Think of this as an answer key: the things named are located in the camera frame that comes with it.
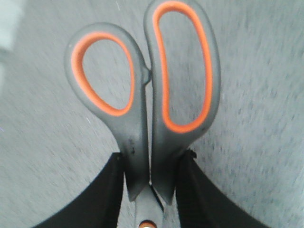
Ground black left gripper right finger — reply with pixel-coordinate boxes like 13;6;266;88
175;149;267;228

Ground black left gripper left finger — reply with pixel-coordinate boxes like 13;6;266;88
35;152;124;228

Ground grey orange handled scissors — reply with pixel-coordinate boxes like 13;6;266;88
65;0;221;228

